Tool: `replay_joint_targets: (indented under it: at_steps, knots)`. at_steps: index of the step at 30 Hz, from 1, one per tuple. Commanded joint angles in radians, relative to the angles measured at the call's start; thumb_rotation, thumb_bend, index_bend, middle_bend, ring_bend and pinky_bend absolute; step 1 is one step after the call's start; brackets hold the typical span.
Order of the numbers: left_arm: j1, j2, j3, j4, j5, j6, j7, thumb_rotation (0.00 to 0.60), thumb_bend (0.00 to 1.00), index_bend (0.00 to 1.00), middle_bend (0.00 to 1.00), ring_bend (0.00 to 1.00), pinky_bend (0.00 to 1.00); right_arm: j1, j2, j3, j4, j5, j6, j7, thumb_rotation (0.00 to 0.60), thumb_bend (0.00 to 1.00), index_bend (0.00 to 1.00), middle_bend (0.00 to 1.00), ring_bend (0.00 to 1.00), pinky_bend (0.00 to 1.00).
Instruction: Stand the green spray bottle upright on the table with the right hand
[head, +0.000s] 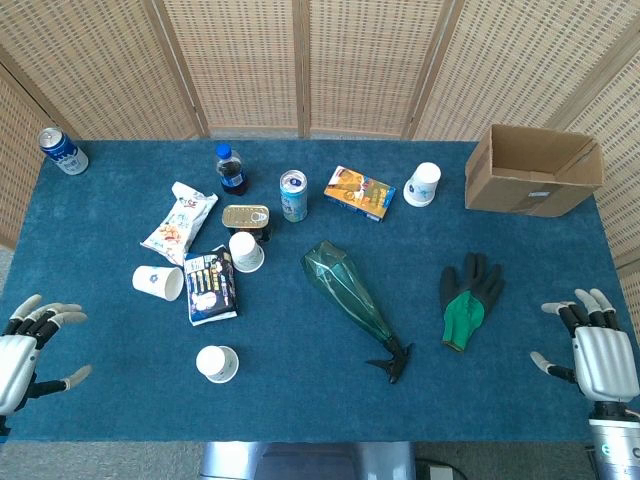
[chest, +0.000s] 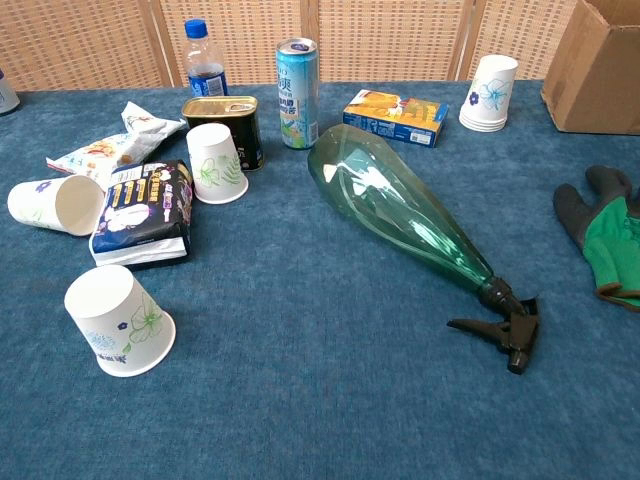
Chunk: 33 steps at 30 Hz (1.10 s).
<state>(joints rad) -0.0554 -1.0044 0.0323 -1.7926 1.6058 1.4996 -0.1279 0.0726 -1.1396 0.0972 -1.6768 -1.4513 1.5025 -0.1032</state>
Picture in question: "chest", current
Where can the green transparent spray bottle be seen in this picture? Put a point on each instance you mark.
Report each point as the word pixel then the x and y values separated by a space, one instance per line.
pixel 380 185

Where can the cola bottle with blue cap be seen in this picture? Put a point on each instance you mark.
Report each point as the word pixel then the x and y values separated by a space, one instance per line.
pixel 205 75

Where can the paper cup with green leaves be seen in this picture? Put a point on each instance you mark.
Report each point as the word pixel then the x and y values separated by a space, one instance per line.
pixel 215 165

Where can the black tin with gold lid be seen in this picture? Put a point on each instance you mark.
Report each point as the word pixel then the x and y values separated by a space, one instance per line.
pixel 245 125

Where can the orange and blue carton box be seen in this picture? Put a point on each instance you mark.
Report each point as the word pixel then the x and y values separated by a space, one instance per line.
pixel 395 120

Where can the tall light blue drink can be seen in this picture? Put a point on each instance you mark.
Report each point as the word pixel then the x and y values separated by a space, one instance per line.
pixel 297 100

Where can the blue felt table cover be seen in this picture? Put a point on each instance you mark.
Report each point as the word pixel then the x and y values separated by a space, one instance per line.
pixel 320 400

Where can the dark blue pad package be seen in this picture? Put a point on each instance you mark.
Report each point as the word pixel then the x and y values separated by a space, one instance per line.
pixel 145 210

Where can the woven rattan folding screen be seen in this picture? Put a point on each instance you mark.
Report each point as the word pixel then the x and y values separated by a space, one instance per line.
pixel 390 40

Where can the paper cup with green flower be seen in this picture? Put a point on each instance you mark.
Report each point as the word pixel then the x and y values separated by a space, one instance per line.
pixel 115 320

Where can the stacked blue-flower paper cups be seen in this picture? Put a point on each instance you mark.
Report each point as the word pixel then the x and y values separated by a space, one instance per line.
pixel 492 90

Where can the white snack bag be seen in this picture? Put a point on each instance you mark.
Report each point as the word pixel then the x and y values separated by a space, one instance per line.
pixel 100 150

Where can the paper cup with purple flower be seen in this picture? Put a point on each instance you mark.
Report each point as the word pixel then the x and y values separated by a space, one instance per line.
pixel 35 205

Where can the green and black work glove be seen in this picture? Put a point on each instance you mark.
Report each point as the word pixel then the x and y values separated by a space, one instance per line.
pixel 610 240

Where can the open brown cardboard box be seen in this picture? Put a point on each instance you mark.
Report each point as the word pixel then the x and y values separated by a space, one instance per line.
pixel 590 75

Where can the grey object at left edge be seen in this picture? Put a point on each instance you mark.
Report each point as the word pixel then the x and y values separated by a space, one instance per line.
pixel 6 97

